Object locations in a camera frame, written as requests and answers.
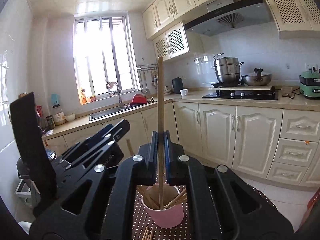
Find grey range hood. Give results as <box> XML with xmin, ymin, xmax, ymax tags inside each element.
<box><xmin>184</xmin><ymin>0</ymin><xmax>273</xmax><ymax>37</ymax></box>

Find cream base cabinets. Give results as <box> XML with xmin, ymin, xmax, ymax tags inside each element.
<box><xmin>42</xmin><ymin>100</ymin><xmax>320</xmax><ymax>188</ymax></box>

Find dark rice cooker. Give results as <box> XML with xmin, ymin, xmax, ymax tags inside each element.
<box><xmin>16</xmin><ymin>149</ymin><xmax>58</xmax><ymax>180</ymax></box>

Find hanging metal ladle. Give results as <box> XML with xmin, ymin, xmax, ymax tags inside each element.
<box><xmin>141</xmin><ymin>71</ymin><xmax>148</xmax><ymax>94</ymax></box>

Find large glass jar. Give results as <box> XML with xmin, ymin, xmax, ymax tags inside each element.
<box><xmin>52</xmin><ymin>104</ymin><xmax>66</xmax><ymax>126</ymax></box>

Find cream lattice-door wall cabinet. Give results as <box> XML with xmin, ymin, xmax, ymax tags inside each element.
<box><xmin>260</xmin><ymin>0</ymin><xmax>320</xmax><ymax>39</ymax></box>
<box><xmin>153</xmin><ymin>21</ymin><xmax>190</xmax><ymax>60</ymax></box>

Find wooden board under pots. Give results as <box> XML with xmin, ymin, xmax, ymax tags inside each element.
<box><xmin>209</xmin><ymin>85</ymin><xmax>274</xmax><ymax>91</ymax></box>

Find stainless steel sink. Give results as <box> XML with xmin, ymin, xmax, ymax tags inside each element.
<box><xmin>89</xmin><ymin>100</ymin><xmax>158</xmax><ymax>121</ymax></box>

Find white metal rack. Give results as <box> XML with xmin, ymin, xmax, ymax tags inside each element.
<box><xmin>15</xmin><ymin>180</ymin><xmax>33</xmax><ymax>207</ymax></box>

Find stainless steel steamer pot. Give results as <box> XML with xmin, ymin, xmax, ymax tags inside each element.
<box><xmin>211</xmin><ymin>53</ymin><xmax>244</xmax><ymax>83</ymax></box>

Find black electric kettle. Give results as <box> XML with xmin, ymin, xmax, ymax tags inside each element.
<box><xmin>172</xmin><ymin>77</ymin><xmax>184</xmax><ymax>94</ymax></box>

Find group of wooden chopsticks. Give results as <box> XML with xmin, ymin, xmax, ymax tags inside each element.
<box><xmin>136</xmin><ymin>185</ymin><xmax>188</xmax><ymax>240</ymax></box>

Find cream upper wall cabinets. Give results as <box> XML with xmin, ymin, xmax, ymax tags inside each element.
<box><xmin>142</xmin><ymin>0</ymin><xmax>265</xmax><ymax>40</ymax></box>

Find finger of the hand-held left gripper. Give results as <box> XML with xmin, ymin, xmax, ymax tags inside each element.
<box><xmin>75</xmin><ymin>119</ymin><xmax>131</xmax><ymax>153</ymax></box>
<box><xmin>64</xmin><ymin>140</ymin><xmax>125</xmax><ymax>172</ymax></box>

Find red bowl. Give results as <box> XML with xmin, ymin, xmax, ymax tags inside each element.
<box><xmin>130</xmin><ymin>94</ymin><xmax>148</xmax><ymax>107</ymax></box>

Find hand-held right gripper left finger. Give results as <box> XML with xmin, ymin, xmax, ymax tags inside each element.
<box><xmin>30</xmin><ymin>131</ymin><xmax>159</xmax><ymax>240</ymax></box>

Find metal sink faucet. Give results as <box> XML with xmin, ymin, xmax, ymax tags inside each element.
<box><xmin>106</xmin><ymin>81</ymin><xmax>123</xmax><ymax>109</ymax></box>

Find green electric cooker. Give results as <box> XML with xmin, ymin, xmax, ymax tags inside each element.
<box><xmin>299</xmin><ymin>71</ymin><xmax>320</xmax><ymax>100</ymax></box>

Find steel wok with lid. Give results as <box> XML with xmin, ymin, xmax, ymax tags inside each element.
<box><xmin>241</xmin><ymin>68</ymin><xmax>272</xmax><ymax>87</ymax></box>

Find black gas stove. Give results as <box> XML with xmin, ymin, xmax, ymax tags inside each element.
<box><xmin>202</xmin><ymin>87</ymin><xmax>279</xmax><ymax>101</ymax></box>

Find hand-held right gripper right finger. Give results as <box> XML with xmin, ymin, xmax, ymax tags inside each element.
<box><xmin>164</xmin><ymin>131</ymin><xmax>294</xmax><ymax>240</ymax></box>

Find pink cup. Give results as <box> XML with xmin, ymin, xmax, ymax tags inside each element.
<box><xmin>141</xmin><ymin>184</ymin><xmax>185</xmax><ymax>228</ymax></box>

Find sliding kitchen window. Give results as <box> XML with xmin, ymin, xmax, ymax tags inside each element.
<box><xmin>73</xmin><ymin>16</ymin><xmax>140</xmax><ymax>98</ymax></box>

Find small clear container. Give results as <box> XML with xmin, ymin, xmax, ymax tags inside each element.
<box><xmin>282</xmin><ymin>86</ymin><xmax>300</xmax><ymax>99</ymax></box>

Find brown polka-dot tablecloth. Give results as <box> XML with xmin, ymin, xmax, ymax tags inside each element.
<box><xmin>104</xmin><ymin>177</ymin><xmax>278</xmax><ymax>240</ymax></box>

